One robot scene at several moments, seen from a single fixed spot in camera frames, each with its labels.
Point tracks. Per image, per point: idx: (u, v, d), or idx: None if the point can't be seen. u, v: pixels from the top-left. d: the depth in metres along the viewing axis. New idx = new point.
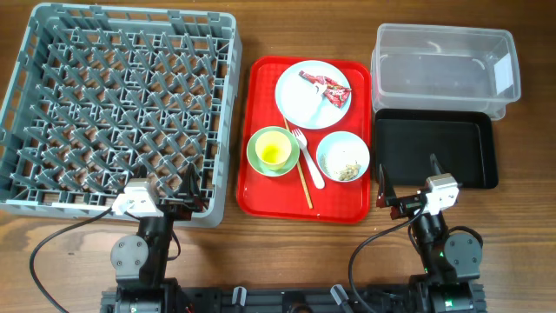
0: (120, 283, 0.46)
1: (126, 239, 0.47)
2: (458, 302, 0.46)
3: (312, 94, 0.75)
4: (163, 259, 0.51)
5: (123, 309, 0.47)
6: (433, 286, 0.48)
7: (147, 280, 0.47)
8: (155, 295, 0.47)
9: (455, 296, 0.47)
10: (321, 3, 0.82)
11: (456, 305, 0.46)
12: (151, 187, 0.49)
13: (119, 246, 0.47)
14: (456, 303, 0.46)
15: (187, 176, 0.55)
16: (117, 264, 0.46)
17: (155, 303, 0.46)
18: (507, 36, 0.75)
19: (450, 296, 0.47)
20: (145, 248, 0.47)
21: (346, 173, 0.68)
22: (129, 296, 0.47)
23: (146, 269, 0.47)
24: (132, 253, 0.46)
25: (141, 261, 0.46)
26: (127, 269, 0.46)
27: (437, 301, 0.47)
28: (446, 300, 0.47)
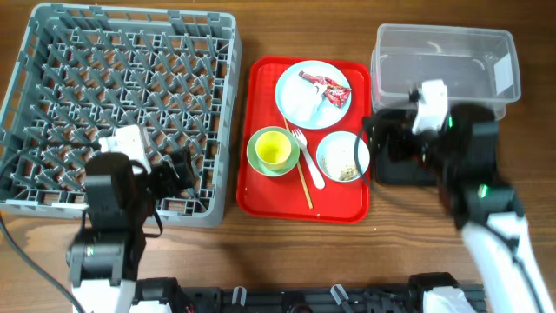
0: (88, 188, 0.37)
1: (105, 155, 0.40)
2: (494, 192, 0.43)
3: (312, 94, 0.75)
4: (141, 196, 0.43)
5: (77, 251, 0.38)
6: (459, 183, 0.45)
7: (119, 203, 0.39)
8: (121, 234, 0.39)
9: (491, 185, 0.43)
10: (320, 3, 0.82)
11: (492, 194, 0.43)
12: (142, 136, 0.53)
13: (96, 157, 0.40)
14: (491, 192, 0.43)
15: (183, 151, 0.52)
16: (89, 167, 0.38)
17: (118, 245, 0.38)
18: (507, 36, 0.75)
19: (485, 185, 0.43)
20: (127, 158, 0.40)
21: (346, 173, 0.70)
22: (87, 238, 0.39)
23: (122, 191, 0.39)
24: (109, 161, 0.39)
25: (117, 166, 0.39)
26: (98, 174, 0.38)
27: (468, 193, 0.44)
28: (480, 187, 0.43)
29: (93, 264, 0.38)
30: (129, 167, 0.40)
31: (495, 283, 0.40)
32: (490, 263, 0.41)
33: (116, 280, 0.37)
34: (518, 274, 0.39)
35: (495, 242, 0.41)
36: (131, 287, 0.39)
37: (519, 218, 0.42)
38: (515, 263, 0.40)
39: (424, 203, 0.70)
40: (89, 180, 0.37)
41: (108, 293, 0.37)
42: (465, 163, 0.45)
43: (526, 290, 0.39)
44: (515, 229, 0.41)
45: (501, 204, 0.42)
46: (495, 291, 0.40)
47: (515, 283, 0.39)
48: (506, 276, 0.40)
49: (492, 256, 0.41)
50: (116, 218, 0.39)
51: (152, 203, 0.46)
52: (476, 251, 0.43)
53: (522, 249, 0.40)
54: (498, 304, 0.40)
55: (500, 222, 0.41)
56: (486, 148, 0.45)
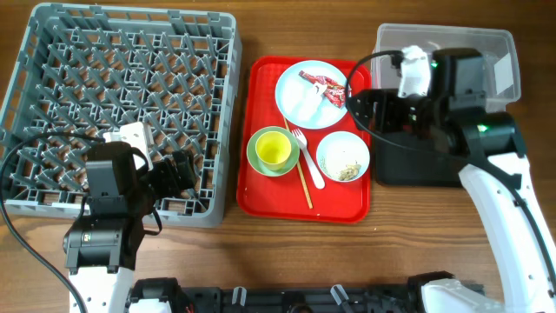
0: (89, 174, 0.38)
1: (107, 143, 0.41)
2: (496, 127, 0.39)
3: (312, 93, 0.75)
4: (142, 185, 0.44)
5: (76, 237, 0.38)
6: (453, 122, 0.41)
7: (119, 190, 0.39)
8: (119, 221, 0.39)
9: (491, 121, 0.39)
10: (320, 3, 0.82)
11: (493, 129, 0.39)
12: (147, 130, 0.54)
13: (100, 144, 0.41)
14: (493, 128, 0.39)
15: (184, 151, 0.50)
16: (90, 155, 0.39)
17: (115, 231, 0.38)
18: (508, 36, 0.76)
19: (483, 122, 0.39)
20: (128, 147, 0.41)
21: (346, 173, 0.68)
22: (84, 224, 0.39)
23: (123, 177, 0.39)
24: (111, 149, 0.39)
25: (119, 154, 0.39)
26: (101, 159, 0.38)
27: (465, 128, 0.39)
28: (479, 125, 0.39)
29: (91, 249, 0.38)
30: (131, 156, 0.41)
31: (496, 223, 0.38)
32: (493, 203, 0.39)
33: (113, 266, 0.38)
34: (519, 214, 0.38)
35: (497, 182, 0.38)
36: (128, 273, 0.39)
37: (520, 157, 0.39)
38: (517, 202, 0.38)
39: (424, 203, 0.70)
40: (91, 165, 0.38)
41: (106, 280, 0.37)
42: (453, 99, 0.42)
43: (529, 230, 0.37)
44: (517, 168, 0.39)
45: (500, 138, 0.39)
46: (497, 230, 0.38)
47: (518, 223, 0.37)
48: (507, 216, 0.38)
49: (493, 196, 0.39)
50: (115, 204, 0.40)
51: (152, 198, 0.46)
52: (477, 193, 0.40)
53: (524, 189, 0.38)
54: (499, 242, 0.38)
55: (499, 161, 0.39)
56: (472, 79, 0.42)
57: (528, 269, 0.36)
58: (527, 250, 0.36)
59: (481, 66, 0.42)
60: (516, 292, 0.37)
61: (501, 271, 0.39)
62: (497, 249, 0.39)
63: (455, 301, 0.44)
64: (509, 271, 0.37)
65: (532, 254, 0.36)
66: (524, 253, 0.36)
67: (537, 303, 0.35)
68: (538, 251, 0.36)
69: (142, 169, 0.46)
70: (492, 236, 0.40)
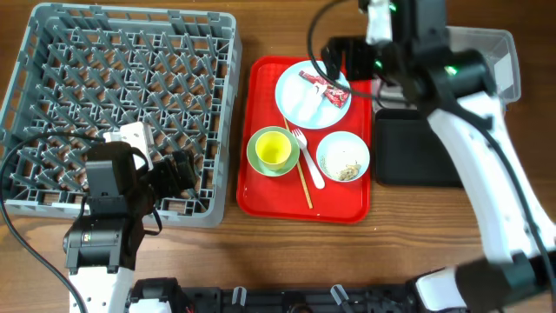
0: (89, 174, 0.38)
1: (107, 143, 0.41)
2: (465, 68, 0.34)
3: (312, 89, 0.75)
4: (141, 184, 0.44)
5: (76, 237, 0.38)
6: (419, 66, 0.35)
7: (118, 189, 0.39)
8: (119, 221, 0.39)
9: (460, 61, 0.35)
10: (320, 3, 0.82)
11: (463, 71, 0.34)
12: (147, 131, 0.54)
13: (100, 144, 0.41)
14: (462, 69, 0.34)
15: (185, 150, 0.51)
16: (90, 155, 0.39)
17: (115, 231, 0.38)
18: (507, 36, 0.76)
19: (452, 63, 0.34)
20: (128, 147, 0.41)
21: (346, 173, 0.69)
22: (84, 224, 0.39)
23: (122, 177, 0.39)
24: (110, 149, 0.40)
25: (118, 154, 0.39)
26: (100, 159, 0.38)
27: (437, 75, 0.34)
28: (447, 67, 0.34)
29: (91, 249, 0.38)
30: (130, 156, 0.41)
31: (468, 167, 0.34)
32: (465, 149, 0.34)
33: (113, 266, 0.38)
34: (493, 156, 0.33)
35: (469, 127, 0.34)
36: (128, 274, 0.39)
37: (486, 98, 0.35)
38: (492, 145, 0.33)
39: (424, 203, 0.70)
40: (90, 165, 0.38)
41: (105, 281, 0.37)
42: (414, 42, 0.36)
43: (505, 172, 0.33)
44: (483, 109, 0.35)
45: (469, 81, 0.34)
46: (470, 174, 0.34)
47: (493, 164, 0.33)
48: (482, 161, 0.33)
49: (466, 140, 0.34)
50: (115, 204, 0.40)
51: (152, 198, 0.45)
52: (447, 138, 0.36)
53: (497, 129, 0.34)
54: (473, 185, 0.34)
55: (471, 103, 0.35)
56: (432, 14, 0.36)
57: (506, 210, 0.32)
58: (503, 193, 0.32)
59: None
60: (497, 237, 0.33)
61: (478, 216, 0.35)
62: (472, 192, 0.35)
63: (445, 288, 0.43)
64: (486, 216, 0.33)
65: (509, 195, 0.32)
66: (499, 195, 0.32)
67: (518, 243, 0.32)
68: (514, 192, 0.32)
69: (143, 169, 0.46)
70: (466, 181, 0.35)
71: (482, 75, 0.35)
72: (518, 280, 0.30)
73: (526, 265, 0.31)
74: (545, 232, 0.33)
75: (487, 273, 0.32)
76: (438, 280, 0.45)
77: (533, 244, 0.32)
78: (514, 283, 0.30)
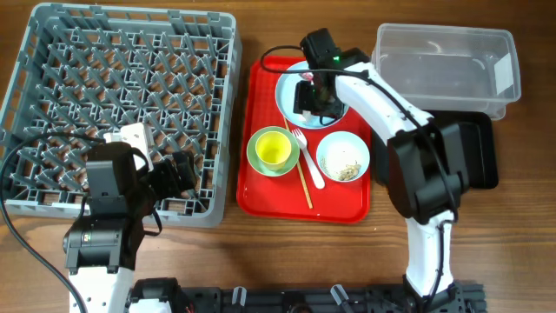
0: (89, 174, 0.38)
1: (107, 144, 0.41)
2: (343, 59, 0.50)
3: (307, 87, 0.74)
4: (141, 185, 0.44)
5: (76, 238, 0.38)
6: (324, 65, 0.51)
7: (119, 189, 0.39)
8: (119, 221, 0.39)
9: (342, 56, 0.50)
10: (320, 3, 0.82)
11: (342, 62, 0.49)
12: (147, 130, 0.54)
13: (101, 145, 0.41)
14: (340, 60, 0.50)
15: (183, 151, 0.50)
16: (91, 154, 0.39)
17: (115, 231, 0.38)
18: (508, 36, 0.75)
19: (337, 56, 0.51)
20: (128, 147, 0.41)
21: (346, 173, 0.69)
22: (83, 224, 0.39)
23: (122, 177, 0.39)
24: (111, 149, 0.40)
25: (119, 154, 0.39)
26: (101, 159, 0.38)
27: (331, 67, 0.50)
28: (334, 57, 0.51)
29: (91, 249, 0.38)
30: (131, 156, 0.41)
31: (360, 103, 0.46)
32: (354, 93, 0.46)
33: (113, 266, 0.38)
34: (371, 87, 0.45)
35: (352, 77, 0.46)
36: (128, 273, 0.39)
37: (365, 63, 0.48)
38: (367, 81, 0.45)
39: None
40: (91, 165, 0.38)
41: (105, 281, 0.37)
42: (316, 56, 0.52)
43: (380, 94, 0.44)
44: (363, 68, 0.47)
45: (350, 63, 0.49)
46: (363, 105, 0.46)
47: (371, 92, 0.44)
48: (362, 91, 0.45)
49: (353, 87, 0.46)
50: (115, 204, 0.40)
51: (153, 200, 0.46)
52: (347, 96, 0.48)
53: (373, 76, 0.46)
54: (367, 112, 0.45)
55: (354, 68, 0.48)
56: (327, 43, 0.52)
57: (384, 112, 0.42)
58: (380, 104, 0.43)
59: (329, 36, 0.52)
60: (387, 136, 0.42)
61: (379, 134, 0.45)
62: (371, 120, 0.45)
63: (414, 242, 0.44)
64: (380, 125, 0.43)
65: (385, 104, 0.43)
66: (378, 106, 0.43)
67: (395, 129, 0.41)
68: (388, 102, 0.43)
69: (143, 171, 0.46)
70: (366, 116, 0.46)
71: (360, 57, 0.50)
72: (404, 149, 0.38)
73: (412, 141, 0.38)
74: (421, 117, 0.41)
75: (392, 163, 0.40)
76: (412, 250, 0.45)
77: (409, 125, 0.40)
78: (401, 154, 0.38)
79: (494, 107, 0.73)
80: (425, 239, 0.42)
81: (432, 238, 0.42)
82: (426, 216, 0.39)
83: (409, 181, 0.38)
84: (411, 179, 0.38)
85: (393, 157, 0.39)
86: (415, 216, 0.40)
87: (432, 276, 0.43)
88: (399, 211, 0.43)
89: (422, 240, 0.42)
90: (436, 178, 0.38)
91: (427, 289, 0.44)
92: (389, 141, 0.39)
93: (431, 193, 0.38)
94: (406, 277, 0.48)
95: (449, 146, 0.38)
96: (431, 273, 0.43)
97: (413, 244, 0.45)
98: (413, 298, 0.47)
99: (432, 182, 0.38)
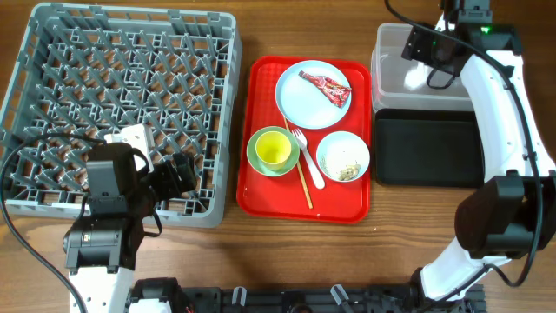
0: (89, 174, 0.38)
1: (107, 144, 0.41)
2: (494, 34, 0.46)
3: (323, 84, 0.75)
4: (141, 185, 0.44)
5: (76, 238, 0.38)
6: (460, 29, 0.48)
7: (120, 189, 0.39)
8: (119, 221, 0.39)
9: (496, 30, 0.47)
10: (320, 3, 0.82)
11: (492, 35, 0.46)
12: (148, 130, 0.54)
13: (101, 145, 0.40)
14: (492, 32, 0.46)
15: (186, 154, 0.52)
16: (92, 154, 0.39)
17: (115, 231, 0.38)
18: None
19: (486, 26, 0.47)
20: (129, 148, 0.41)
21: (346, 173, 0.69)
22: (84, 224, 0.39)
23: (122, 177, 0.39)
24: (111, 149, 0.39)
25: (119, 154, 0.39)
26: (101, 159, 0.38)
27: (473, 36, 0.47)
28: (483, 29, 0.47)
29: (91, 249, 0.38)
30: (131, 156, 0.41)
31: (487, 102, 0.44)
32: (484, 87, 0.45)
33: (113, 266, 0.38)
34: (506, 95, 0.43)
35: (492, 69, 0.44)
36: (127, 273, 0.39)
37: (514, 56, 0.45)
38: (506, 84, 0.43)
39: (424, 203, 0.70)
40: (91, 164, 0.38)
41: (105, 281, 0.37)
42: (460, 12, 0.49)
43: (513, 105, 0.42)
44: (511, 61, 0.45)
45: (499, 42, 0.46)
46: (487, 109, 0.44)
47: (505, 103, 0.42)
48: (496, 96, 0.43)
49: (486, 82, 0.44)
50: (115, 204, 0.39)
51: (153, 201, 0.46)
52: (478, 88, 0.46)
53: (516, 78, 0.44)
54: (488, 117, 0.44)
55: (498, 55, 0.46)
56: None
57: (506, 138, 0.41)
58: (508, 120, 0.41)
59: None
60: (498, 161, 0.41)
61: (488, 146, 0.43)
62: (485, 126, 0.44)
63: (450, 260, 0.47)
64: (494, 136, 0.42)
65: (512, 123, 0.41)
66: (506, 126, 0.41)
67: (512, 165, 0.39)
68: (519, 123, 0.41)
69: (143, 172, 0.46)
70: (482, 112, 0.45)
71: (511, 43, 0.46)
72: (507, 196, 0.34)
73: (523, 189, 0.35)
74: (543, 166, 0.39)
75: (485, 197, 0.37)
76: (444, 256, 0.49)
77: (528, 169, 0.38)
78: (503, 202, 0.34)
79: None
80: (462, 270, 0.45)
81: (469, 271, 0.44)
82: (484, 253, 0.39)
83: (493, 224, 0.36)
84: (500, 223, 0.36)
85: (489, 192, 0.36)
86: (472, 248, 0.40)
87: (448, 289, 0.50)
88: (459, 232, 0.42)
89: (458, 266, 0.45)
90: (517, 226, 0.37)
91: (435, 295, 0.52)
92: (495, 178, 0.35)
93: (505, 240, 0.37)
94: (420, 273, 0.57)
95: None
96: (450, 286, 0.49)
97: (446, 255, 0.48)
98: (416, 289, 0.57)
99: (511, 229, 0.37)
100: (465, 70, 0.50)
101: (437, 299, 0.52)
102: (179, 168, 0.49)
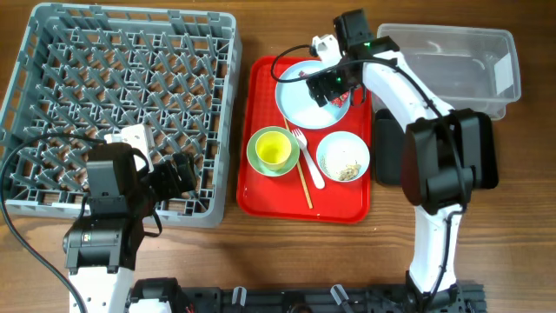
0: (89, 174, 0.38)
1: (106, 144, 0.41)
2: (376, 48, 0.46)
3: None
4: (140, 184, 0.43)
5: (76, 238, 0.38)
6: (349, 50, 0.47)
7: (121, 189, 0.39)
8: (119, 221, 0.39)
9: (378, 43, 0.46)
10: (320, 3, 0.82)
11: (373, 49, 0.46)
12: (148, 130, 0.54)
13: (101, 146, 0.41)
14: (373, 48, 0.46)
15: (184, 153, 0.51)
16: (92, 155, 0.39)
17: (115, 231, 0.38)
18: (508, 36, 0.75)
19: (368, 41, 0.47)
20: (128, 147, 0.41)
21: (346, 173, 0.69)
22: (83, 224, 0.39)
23: (122, 177, 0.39)
24: (111, 149, 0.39)
25: (119, 154, 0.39)
26: (101, 159, 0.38)
27: (360, 51, 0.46)
28: (365, 43, 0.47)
29: (91, 250, 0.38)
30: (131, 156, 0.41)
31: (385, 88, 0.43)
32: (378, 79, 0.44)
33: (113, 266, 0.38)
34: (398, 75, 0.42)
35: (380, 64, 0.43)
36: (128, 273, 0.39)
37: (394, 51, 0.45)
38: (393, 68, 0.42)
39: None
40: (91, 164, 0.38)
41: (105, 281, 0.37)
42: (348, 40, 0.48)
43: (405, 79, 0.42)
44: (393, 55, 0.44)
45: (380, 50, 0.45)
46: (387, 93, 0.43)
47: (399, 83, 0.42)
48: (388, 79, 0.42)
49: (378, 74, 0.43)
50: (115, 204, 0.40)
51: (152, 201, 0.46)
52: (373, 82, 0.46)
53: (403, 64, 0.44)
54: (390, 99, 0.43)
55: (381, 55, 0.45)
56: (360, 24, 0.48)
57: (407, 100, 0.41)
58: (405, 91, 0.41)
59: (363, 16, 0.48)
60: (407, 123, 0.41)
61: (400, 119, 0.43)
62: (392, 106, 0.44)
63: (421, 233, 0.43)
64: (400, 109, 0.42)
65: (408, 91, 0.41)
66: (403, 96, 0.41)
67: (417, 117, 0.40)
68: (413, 89, 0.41)
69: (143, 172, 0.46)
70: (385, 99, 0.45)
71: (391, 45, 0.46)
72: (420, 135, 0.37)
73: (431, 127, 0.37)
74: (443, 108, 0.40)
75: (408, 150, 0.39)
76: (417, 240, 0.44)
77: (432, 115, 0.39)
78: (418, 137, 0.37)
79: (494, 107, 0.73)
80: (431, 231, 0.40)
81: (439, 231, 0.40)
82: (433, 204, 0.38)
83: (423, 165, 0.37)
84: (425, 163, 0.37)
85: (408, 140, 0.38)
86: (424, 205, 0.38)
87: (435, 272, 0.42)
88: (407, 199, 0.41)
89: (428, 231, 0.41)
90: (448, 169, 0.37)
91: (428, 285, 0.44)
92: (408, 126, 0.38)
93: (443, 183, 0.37)
94: (407, 274, 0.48)
95: (468, 136, 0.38)
96: (433, 269, 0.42)
97: (418, 237, 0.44)
98: (413, 296, 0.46)
99: (445, 171, 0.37)
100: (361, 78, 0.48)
101: (432, 290, 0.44)
102: (179, 168, 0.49)
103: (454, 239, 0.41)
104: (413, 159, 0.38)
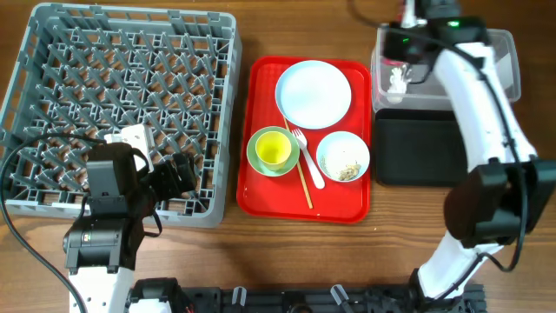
0: (89, 173, 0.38)
1: (107, 144, 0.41)
2: (464, 24, 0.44)
3: (321, 87, 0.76)
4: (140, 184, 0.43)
5: (75, 238, 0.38)
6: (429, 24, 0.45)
7: (122, 189, 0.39)
8: (119, 221, 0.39)
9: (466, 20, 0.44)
10: (320, 3, 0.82)
11: (460, 26, 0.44)
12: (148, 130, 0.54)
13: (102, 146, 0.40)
14: (461, 24, 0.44)
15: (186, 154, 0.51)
16: (92, 155, 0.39)
17: (115, 231, 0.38)
18: (507, 36, 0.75)
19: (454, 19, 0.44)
20: (129, 148, 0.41)
21: (346, 173, 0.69)
22: (83, 224, 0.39)
23: (123, 177, 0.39)
24: (112, 149, 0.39)
25: (119, 155, 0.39)
26: (101, 159, 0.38)
27: (441, 29, 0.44)
28: (451, 22, 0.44)
29: (91, 250, 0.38)
30: (132, 155, 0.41)
31: (462, 95, 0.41)
32: (457, 79, 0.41)
33: (113, 266, 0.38)
34: (480, 84, 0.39)
35: (463, 62, 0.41)
36: (128, 273, 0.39)
37: (483, 46, 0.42)
38: (479, 75, 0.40)
39: (424, 203, 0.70)
40: (90, 164, 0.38)
41: (104, 281, 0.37)
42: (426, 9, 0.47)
43: (490, 96, 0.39)
44: (480, 52, 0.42)
45: (469, 29, 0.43)
46: (462, 103, 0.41)
47: (479, 94, 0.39)
48: (471, 87, 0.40)
49: (460, 74, 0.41)
50: (115, 204, 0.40)
51: (152, 200, 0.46)
52: (450, 80, 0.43)
53: (488, 68, 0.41)
54: (466, 112, 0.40)
55: (467, 46, 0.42)
56: None
57: (486, 128, 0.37)
58: (486, 114, 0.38)
59: None
60: (478, 150, 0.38)
61: (467, 140, 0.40)
62: (462, 116, 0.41)
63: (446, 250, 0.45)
64: (470, 124, 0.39)
65: (489, 113, 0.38)
66: (482, 114, 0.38)
67: (493, 154, 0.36)
68: (496, 111, 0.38)
69: (143, 172, 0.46)
70: (457, 104, 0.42)
71: (481, 31, 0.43)
72: (489, 183, 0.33)
73: (505, 175, 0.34)
74: (523, 150, 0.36)
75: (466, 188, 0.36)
76: (438, 250, 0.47)
77: (509, 156, 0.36)
78: (487, 188, 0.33)
79: None
80: (459, 258, 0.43)
81: (466, 260, 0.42)
82: (473, 241, 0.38)
83: (479, 212, 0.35)
84: (482, 210, 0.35)
85: (473, 181, 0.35)
86: (462, 238, 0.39)
87: (446, 285, 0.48)
88: (446, 221, 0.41)
89: (456, 256, 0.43)
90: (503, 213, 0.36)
91: (434, 292, 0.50)
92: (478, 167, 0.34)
93: (493, 227, 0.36)
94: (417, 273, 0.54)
95: (543, 190, 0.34)
96: (446, 283, 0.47)
97: (440, 250, 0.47)
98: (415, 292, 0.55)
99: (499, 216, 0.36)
100: (438, 63, 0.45)
101: (437, 296, 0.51)
102: (179, 168, 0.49)
103: (475, 269, 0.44)
104: (469, 202, 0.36)
